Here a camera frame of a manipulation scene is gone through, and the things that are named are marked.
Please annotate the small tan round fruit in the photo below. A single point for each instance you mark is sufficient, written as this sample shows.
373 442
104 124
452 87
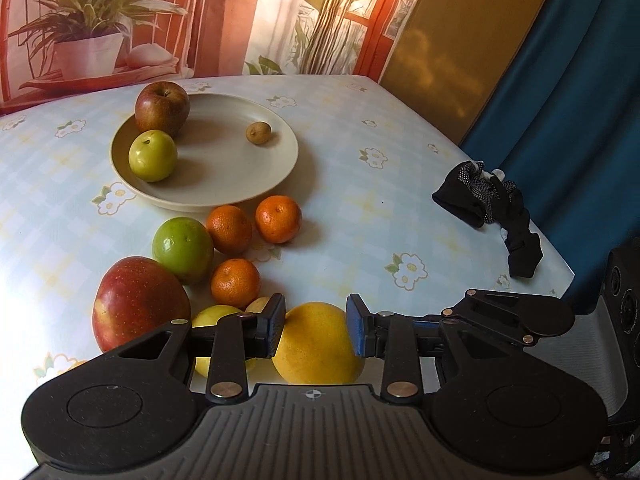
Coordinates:
257 305

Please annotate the printed room scene backdrop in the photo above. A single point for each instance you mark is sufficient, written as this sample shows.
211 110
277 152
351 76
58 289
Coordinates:
225 20

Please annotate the brownish red apple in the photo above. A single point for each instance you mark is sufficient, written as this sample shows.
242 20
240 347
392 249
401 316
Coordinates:
162 108

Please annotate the black dotted glove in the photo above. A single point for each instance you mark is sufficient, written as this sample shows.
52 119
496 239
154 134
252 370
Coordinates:
475 195

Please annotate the green lime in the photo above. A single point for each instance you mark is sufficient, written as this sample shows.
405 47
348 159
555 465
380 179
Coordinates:
182 249

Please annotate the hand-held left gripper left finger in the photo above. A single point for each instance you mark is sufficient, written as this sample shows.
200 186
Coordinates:
274 327

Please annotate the large red apple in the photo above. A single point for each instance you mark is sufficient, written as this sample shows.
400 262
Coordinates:
141 302

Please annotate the yellow-green apple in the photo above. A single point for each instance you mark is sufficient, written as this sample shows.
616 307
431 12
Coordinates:
152 155

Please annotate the orange tangerine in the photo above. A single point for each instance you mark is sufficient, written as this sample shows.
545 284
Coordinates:
235 283
278 219
229 229

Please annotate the large yellow citrus fruit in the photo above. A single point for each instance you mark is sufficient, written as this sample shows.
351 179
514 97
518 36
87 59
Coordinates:
317 345

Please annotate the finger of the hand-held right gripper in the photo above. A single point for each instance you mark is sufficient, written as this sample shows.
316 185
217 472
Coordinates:
525 315

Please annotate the yellow lemon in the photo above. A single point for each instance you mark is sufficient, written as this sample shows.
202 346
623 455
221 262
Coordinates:
215 316

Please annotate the ochre panel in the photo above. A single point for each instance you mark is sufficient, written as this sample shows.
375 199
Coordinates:
450 60

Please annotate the blue curtain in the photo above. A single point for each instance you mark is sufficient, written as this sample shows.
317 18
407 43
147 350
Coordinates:
575 110

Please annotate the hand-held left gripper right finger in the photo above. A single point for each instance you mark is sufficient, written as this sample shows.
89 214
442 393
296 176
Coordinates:
356 327

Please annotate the small brown kiwi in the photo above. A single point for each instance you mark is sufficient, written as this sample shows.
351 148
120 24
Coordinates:
258 133

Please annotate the cream round plate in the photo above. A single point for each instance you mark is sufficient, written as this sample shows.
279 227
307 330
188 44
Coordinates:
225 160

